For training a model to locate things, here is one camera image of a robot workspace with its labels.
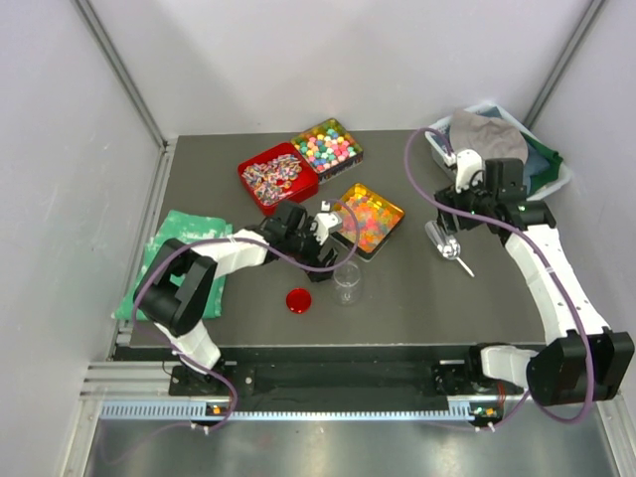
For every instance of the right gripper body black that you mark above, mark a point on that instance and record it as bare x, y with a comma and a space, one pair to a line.
472, 200

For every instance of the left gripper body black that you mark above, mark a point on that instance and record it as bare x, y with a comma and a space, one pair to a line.
304, 246

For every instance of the metal scoop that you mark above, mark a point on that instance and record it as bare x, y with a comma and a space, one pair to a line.
447, 245

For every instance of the golden tin with star candies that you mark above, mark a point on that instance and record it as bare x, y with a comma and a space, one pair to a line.
376, 216

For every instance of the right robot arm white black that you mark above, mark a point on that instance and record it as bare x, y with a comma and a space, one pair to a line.
582, 358

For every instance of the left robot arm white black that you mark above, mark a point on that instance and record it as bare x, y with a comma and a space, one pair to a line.
175, 290

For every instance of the tin with colourful cube candies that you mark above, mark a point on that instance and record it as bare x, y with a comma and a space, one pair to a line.
328, 148

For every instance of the red jar lid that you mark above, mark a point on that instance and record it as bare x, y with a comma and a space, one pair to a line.
298, 300

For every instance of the clear plastic jar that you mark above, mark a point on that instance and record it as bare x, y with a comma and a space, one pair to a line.
347, 282

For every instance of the green garment in basket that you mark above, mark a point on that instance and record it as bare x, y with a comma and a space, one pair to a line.
551, 175

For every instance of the blue-grey garment in basket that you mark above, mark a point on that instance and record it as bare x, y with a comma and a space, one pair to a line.
535, 165

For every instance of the red tin with lollipops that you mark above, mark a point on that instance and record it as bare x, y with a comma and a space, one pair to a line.
277, 174

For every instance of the beige bucket hat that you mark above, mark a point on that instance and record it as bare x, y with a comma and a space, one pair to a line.
490, 137

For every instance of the white plastic basket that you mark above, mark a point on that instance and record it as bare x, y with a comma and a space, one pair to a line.
489, 109

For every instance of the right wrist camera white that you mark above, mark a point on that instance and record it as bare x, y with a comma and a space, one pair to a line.
466, 165

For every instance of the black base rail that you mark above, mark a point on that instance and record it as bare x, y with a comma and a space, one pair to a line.
353, 378

